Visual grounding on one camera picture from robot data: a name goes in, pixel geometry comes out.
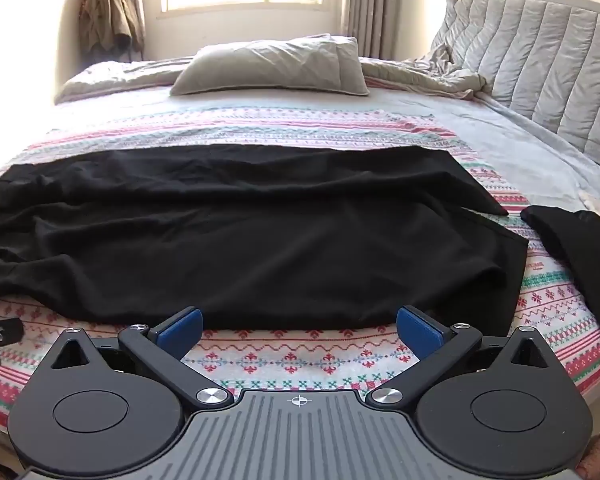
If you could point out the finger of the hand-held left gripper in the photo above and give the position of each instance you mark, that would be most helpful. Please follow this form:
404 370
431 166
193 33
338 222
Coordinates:
0 342

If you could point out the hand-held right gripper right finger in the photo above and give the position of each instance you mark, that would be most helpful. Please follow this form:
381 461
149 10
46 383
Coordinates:
420 332

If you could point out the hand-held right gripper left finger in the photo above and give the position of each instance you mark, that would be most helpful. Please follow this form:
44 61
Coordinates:
180 332

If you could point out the black pants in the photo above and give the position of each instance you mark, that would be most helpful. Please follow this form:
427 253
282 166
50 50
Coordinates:
230 240
580 255

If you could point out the bed with grey sheet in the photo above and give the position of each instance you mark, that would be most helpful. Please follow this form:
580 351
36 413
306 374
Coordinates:
505 125

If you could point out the crumpled grey duvet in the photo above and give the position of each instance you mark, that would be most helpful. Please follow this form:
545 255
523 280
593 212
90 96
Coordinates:
120 77

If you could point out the grey pillow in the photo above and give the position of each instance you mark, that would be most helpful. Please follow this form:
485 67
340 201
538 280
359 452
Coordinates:
270 67

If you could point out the grey quilted headboard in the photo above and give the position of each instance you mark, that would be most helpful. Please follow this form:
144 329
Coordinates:
540 55

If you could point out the hanging khaki jacket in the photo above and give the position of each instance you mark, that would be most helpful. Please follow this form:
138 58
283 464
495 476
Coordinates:
105 15

